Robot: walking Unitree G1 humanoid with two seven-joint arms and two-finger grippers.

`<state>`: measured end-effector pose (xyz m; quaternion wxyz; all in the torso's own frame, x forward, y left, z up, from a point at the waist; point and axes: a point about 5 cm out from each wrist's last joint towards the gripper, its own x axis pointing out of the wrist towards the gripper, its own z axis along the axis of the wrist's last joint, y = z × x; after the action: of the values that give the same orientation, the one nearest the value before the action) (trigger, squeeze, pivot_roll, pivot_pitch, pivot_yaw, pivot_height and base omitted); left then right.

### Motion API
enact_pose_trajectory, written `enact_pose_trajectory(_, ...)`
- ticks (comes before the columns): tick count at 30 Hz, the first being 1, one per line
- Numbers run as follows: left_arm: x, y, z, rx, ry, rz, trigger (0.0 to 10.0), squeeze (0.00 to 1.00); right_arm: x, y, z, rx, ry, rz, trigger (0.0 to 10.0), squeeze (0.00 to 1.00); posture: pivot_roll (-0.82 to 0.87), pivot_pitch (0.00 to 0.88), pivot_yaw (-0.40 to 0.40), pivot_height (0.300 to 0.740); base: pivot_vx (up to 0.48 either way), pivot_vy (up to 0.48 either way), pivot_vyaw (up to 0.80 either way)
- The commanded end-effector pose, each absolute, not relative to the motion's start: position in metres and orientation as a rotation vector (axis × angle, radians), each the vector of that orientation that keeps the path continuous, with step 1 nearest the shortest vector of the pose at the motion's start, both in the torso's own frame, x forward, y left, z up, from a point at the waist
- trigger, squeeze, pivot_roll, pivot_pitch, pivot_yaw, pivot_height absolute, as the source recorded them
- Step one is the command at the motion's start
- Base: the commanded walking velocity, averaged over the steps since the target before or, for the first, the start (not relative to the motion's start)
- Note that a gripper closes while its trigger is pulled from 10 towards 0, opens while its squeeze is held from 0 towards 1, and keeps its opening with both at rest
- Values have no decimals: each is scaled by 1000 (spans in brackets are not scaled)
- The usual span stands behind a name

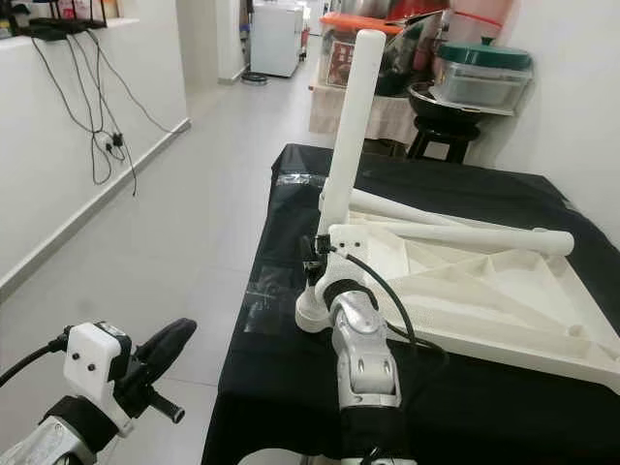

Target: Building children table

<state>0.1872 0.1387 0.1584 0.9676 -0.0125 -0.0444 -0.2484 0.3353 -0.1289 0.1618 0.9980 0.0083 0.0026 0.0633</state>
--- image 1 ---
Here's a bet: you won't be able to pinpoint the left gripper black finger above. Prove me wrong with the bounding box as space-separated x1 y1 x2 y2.
147 317 198 387
134 322 171 384

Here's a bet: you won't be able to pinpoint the white plastic children table top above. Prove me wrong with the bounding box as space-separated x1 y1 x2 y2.
295 189 620 393

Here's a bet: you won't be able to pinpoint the clear tape patch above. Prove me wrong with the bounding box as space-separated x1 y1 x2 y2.
242 271 301 335

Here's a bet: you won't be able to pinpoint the clear plastic wrap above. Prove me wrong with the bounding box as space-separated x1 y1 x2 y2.
276 172 326 187

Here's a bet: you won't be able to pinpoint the black tablecloth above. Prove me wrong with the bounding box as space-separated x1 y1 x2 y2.
201 143 620 465

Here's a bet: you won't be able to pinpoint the table with beige cloth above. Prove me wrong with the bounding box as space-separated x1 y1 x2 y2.
308 82 418 146

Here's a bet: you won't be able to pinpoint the black stool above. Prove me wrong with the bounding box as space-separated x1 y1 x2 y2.
407 116 481 161

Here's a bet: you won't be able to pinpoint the box with orange lid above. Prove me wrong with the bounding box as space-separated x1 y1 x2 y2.
318 12 398 88

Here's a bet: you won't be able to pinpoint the black bag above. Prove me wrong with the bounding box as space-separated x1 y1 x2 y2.
378 15 437 98

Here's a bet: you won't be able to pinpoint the white fridge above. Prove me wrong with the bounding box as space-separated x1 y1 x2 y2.
249 2 306 78

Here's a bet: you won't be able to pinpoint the clear container with green lid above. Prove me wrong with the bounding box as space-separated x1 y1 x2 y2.
431 39 536 109

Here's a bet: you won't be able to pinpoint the red translucent container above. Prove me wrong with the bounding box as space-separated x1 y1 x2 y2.
446 0 514 42

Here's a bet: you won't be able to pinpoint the black wifi router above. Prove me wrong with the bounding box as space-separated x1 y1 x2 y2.
5 0 108 40

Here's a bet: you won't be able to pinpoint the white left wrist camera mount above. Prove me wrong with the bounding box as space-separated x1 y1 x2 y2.
63 322 135 437

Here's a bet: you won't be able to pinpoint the black wall cables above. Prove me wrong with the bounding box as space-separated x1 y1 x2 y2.
34 29 180 195

